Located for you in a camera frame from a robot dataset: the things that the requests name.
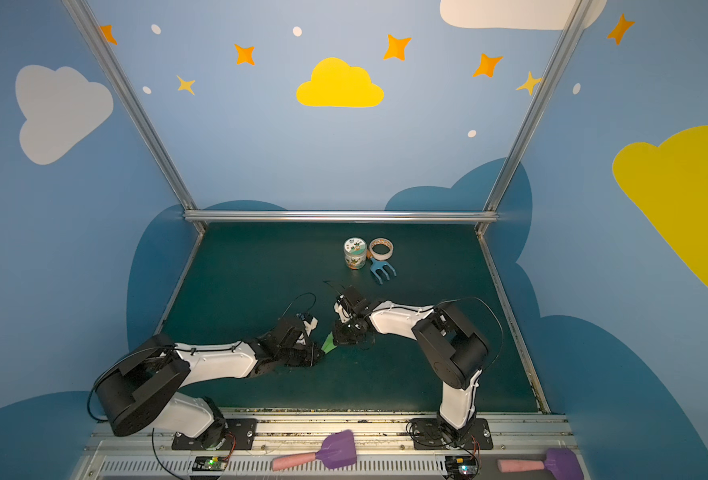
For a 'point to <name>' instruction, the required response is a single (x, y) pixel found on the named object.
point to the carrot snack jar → (355, 253)
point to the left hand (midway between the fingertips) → (327, 357)
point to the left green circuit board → (210, 463)
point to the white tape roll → (381, 241)
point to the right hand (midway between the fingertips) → (333, 339)
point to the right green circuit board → (461, 467)
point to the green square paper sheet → (329, 345)
